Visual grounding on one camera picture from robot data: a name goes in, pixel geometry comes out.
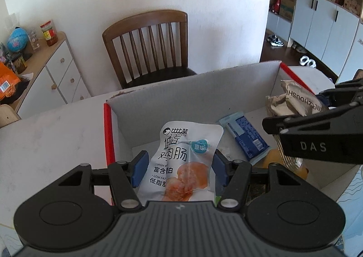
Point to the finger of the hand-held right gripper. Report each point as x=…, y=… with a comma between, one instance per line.
x=297, y=122
x=346, y=92

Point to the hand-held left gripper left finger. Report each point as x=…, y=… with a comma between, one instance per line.
x=140, y=169

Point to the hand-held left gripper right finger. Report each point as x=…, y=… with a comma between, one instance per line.
x=220, y=170

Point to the beige crinkled snack bag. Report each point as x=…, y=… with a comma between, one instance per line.
x=297, y=98

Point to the white orange food pouch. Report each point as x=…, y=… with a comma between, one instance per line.
x=181, y=157

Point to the red cardboard box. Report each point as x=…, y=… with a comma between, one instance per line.
x=198, y=95

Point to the blue snack bar packet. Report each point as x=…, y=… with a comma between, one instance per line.
x=246, y=137

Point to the yellow packaged bun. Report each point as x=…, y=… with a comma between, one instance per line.
x=272, y=157

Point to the grey shoe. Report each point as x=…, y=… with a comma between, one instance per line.
x=297, y=47

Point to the brown cardboard carton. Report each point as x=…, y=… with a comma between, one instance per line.
x=287, y=5

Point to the red bag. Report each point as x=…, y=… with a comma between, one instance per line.
x=276, y=5

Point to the white sideboard cabinet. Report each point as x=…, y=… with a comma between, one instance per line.
x=62, y=75

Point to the light wooden rack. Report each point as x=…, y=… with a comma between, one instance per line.
x=8, y=116

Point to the dark wooden chair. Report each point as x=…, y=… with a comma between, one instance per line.
x=141, y=21

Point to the white paper sheet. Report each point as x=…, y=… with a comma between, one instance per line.
x=26, y=75

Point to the orange snack bag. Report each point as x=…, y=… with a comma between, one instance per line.
x=8, y=81

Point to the dark printed tin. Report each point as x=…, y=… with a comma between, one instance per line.
x=19, y=64

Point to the red-lidded sauce jar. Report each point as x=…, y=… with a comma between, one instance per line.
x=49, y=34

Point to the clear acrylic stand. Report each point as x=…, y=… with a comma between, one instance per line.
x=34, y=40

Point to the blue globe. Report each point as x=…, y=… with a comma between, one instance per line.
x=17, y=40

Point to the printed photo card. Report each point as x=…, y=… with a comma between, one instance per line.
x=4, y=52

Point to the grey wall cabinet unit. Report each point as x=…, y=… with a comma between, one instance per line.
x=317, y=27

